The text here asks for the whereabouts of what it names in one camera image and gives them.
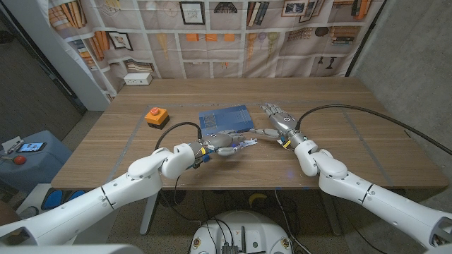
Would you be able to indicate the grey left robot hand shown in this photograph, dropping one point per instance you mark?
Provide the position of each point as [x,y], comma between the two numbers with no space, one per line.
[219,141]

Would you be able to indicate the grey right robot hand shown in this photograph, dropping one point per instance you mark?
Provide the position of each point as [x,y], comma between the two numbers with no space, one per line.
[286,125]

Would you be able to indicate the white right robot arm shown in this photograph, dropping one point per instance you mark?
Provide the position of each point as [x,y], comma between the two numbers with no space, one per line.
[370,194]

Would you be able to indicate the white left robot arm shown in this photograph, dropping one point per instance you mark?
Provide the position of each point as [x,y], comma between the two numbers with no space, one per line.
[106,194]

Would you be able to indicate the blue puzzle board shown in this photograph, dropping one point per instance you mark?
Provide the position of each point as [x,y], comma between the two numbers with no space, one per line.
[226,120]

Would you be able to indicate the orange emergency stop button box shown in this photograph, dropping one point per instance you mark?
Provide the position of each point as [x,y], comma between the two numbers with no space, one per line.
[156,116]

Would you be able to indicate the yellow curved object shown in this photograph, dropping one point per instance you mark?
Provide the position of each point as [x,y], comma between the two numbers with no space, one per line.
[257,198]

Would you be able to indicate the printed bookshelf backdrop cloth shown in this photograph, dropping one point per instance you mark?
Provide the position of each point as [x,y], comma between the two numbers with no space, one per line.
[212,53]

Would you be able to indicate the grey table leg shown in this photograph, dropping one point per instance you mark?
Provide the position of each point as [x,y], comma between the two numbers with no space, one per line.
[332,215]

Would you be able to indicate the white table leg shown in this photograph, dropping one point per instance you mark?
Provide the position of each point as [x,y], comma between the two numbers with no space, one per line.
[148,215]

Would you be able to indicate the white power outlet box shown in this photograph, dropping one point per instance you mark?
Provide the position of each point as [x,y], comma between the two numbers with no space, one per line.
[137,78]

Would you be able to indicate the black backdrop pole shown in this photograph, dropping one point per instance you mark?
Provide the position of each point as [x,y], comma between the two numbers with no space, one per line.
[363,39]

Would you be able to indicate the blue stool with phone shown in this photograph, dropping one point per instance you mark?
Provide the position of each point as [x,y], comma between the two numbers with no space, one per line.
[42,166]

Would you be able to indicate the white robot torso edge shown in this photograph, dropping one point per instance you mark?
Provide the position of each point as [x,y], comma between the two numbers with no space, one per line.
[70,249]

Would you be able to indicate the smartphone with lit screen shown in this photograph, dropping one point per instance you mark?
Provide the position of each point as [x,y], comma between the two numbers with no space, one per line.
[31,146]

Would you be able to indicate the white base with blue pads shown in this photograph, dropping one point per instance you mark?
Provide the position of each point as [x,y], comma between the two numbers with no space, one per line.
[35,199]

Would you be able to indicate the red ball knob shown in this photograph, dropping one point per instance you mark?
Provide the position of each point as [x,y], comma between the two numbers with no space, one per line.
[20,160]

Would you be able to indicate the white paper item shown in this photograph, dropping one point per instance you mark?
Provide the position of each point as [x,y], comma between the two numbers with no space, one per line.
[10,144]

